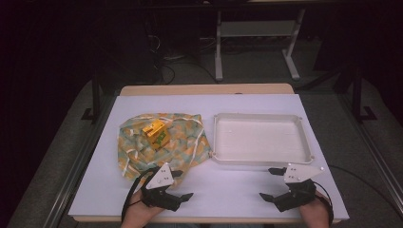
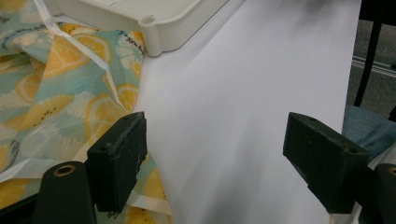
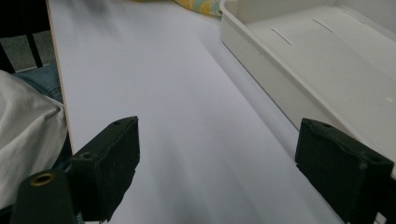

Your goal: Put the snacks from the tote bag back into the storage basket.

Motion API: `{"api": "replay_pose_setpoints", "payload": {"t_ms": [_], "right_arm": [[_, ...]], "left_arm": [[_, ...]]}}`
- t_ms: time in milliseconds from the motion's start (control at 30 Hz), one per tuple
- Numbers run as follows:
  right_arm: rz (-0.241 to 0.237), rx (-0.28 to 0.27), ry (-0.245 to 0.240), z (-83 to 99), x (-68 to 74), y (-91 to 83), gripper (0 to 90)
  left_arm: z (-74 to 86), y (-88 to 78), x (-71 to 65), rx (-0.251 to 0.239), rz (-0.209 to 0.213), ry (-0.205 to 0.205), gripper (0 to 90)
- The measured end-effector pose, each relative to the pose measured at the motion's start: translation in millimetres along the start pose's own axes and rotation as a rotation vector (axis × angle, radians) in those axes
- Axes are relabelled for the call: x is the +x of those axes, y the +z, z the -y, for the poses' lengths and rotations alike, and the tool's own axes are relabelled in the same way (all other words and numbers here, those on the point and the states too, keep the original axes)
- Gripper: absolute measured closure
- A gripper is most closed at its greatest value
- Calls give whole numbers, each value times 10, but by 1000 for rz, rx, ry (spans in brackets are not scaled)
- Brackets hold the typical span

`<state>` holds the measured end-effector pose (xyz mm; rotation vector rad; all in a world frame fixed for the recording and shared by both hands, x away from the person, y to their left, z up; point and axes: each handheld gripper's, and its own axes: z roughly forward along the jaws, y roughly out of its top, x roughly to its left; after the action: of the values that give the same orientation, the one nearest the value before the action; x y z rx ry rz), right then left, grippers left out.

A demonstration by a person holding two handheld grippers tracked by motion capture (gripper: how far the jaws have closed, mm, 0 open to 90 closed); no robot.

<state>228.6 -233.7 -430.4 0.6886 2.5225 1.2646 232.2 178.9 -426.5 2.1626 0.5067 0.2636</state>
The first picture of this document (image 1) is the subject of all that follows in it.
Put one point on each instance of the white plastic tray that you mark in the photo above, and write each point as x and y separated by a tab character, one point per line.
261	139

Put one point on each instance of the white table mat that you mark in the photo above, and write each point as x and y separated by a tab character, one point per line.
221	186

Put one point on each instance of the wooden table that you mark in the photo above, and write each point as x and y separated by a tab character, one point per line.
177	89

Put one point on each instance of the person's left hand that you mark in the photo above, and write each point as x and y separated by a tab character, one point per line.
142	210

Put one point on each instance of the aluminium rail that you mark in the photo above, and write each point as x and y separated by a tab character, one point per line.
370	152
79	158

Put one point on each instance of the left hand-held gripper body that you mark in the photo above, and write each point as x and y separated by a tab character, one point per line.
160	179

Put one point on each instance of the black metal stand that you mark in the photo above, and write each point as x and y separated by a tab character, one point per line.
357	95
95	101

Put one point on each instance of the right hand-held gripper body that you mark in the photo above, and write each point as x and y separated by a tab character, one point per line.
299	186

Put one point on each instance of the yellow box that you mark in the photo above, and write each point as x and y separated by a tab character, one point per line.
156	133

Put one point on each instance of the person's right hand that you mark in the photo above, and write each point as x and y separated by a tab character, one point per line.
313	209

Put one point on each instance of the white metal desk frame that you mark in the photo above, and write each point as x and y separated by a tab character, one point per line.
218	57

